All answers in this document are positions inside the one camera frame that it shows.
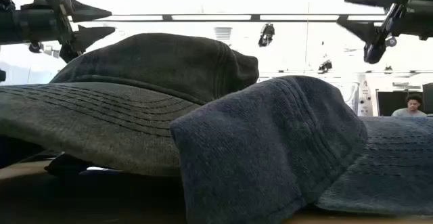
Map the black hanging camera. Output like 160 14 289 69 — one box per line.
258 23 275 48

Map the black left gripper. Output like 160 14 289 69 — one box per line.
39 0 116 64

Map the small black hanging device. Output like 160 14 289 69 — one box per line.
317 60 333 74

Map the person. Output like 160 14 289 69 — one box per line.
391 94 428 118

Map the overhead frame bar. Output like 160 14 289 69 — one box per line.
97 13 388 23

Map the black monitor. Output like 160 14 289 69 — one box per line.
421 83 433 115
376 90 407 117

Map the navy blue cap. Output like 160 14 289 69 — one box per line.
170 74 433 224

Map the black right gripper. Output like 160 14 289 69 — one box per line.
336 0 412 65

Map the white wall vent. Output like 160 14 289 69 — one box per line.
214 26 233 41

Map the white machine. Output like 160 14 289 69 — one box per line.
357 80 374 117

